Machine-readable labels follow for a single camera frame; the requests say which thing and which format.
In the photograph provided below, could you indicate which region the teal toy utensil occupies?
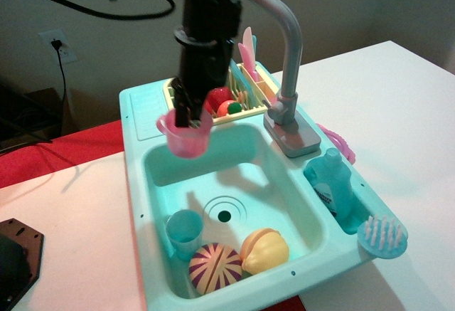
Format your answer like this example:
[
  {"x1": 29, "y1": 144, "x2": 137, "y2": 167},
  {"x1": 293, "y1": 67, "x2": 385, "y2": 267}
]
[{"x1": 252, "y1": 34, "x2": 257, "y2": 58}]

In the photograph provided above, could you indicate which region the purple striped toy ball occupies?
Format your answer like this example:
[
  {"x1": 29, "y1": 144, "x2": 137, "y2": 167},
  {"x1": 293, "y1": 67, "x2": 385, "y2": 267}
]
[{"x1": 188, "y1": 243, "x2": 243, "y2": 295}]

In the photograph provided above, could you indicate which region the pink toy knife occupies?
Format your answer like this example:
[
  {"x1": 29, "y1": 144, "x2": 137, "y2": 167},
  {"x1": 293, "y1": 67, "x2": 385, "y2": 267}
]
[{"x1": 238, "y1": 26, "x2": 259, "y2": 82}]

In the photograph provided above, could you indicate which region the yellow toy lemon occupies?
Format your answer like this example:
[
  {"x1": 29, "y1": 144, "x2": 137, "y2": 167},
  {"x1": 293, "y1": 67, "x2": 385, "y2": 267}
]
[{"x1": 240, "y1": 228, "x2": 289, "y2": 275}]

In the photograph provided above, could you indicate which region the grey toy faucet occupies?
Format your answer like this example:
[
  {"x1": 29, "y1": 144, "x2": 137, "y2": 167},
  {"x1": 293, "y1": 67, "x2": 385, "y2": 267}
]
[{"x1": 250, "y1": 0, "x2": 321, "y2": 158}]

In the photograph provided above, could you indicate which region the orange toy fruit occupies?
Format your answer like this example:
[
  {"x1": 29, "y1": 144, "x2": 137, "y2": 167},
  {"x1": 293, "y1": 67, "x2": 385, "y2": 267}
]
[{"x1": 217, "y1": 100, "x2": 242, "y2": 117}]

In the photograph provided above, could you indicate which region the blue toy cutting board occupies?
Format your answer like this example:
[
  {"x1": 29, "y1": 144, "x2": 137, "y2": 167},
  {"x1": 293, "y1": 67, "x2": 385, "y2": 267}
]
[{"x1": 230, "y1": 59, "x2": 257, "y2": 108}]

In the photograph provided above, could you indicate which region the red toy strawberry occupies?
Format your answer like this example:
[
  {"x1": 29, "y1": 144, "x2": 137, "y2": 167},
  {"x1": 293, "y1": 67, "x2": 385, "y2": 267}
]
[{"x1": 204, "y1": 87, "x2": 233, "y2": 113}]

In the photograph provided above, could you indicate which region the pink plastic cup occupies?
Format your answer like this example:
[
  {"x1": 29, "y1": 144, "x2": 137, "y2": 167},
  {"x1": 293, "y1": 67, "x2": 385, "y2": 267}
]
[{"x1": 156, "y1": 109, "x2": 213, "y2": 159}]

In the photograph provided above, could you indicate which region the pink toy handle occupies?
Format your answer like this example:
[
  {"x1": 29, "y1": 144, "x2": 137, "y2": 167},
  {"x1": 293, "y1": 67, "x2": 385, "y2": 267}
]
[{"x1": 317, "y1": 124, "x2": 356, "y2": 164}]

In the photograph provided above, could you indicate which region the yellow dish rack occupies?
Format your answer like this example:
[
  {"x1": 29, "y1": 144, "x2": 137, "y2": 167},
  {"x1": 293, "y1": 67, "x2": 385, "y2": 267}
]
[{"x1": 162, "y1": 63, "x2": 279, "y2": 125}]

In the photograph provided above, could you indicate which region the red cloth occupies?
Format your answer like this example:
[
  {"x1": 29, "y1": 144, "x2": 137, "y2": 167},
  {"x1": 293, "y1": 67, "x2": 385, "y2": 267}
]
[{"x1": 1, "y1": 121, "x2": 124, "y2": 188}]

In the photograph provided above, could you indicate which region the black power cable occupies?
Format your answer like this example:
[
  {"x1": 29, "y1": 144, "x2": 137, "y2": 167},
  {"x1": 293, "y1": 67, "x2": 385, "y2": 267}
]
[{"x1": 0, "y1": 39, "x2": 69, "y2": 155}]

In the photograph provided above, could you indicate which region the white wall outlet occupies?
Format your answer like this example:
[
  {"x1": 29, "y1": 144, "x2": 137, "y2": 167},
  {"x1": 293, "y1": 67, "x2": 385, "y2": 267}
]
[{"x1": 38, "y1": 28, "x2": 78, "y2": 64}]

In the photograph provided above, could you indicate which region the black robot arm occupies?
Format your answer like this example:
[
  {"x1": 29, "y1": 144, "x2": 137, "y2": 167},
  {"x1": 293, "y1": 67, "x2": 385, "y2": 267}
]
[{"x1": 50, "y1": 0, "x2": 242, "y2": 128}]

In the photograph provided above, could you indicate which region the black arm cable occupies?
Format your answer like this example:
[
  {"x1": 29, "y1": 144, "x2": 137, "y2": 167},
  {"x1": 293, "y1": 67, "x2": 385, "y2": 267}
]
[{"x1": 28, "y1": 0, "x2": 176, "y2": 21}]

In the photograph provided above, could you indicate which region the teal toy sink unit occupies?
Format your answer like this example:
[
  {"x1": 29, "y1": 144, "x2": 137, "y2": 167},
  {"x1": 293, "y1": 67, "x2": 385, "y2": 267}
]
[{"x1": 119, "y1": 80, "x2": 408, "y2": 310}]

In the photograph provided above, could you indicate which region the blue dish soap bottle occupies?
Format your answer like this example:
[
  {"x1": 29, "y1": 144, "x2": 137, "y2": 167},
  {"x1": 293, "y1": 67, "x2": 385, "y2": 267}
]
[{"x1": 303, "y1": 147, "x2": 353, "y2": 221}]

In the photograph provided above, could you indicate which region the blue scrub brush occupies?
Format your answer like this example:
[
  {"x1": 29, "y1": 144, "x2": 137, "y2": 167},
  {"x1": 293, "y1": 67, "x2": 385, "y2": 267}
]
[{"x1": 357, "y1": 215, "x2": 408, "y2": 260}]

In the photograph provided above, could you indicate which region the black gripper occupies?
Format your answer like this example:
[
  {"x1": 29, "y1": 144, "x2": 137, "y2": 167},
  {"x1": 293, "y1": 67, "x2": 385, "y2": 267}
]
[{"x1": 171, "y1": 28, "x2": 233, "y2": 128}]

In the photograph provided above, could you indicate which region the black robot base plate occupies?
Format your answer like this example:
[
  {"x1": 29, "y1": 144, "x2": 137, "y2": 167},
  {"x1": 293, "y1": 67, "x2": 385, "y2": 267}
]
[{"x1": 1, "y1": 218, "x2": 44, "y2": 310}]

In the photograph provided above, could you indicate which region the blue plastic cup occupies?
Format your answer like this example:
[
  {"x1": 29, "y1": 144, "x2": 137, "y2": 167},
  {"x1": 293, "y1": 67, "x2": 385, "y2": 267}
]
[{"x1": 165, "y1": 209, "x2": 204, "y2": 261}]

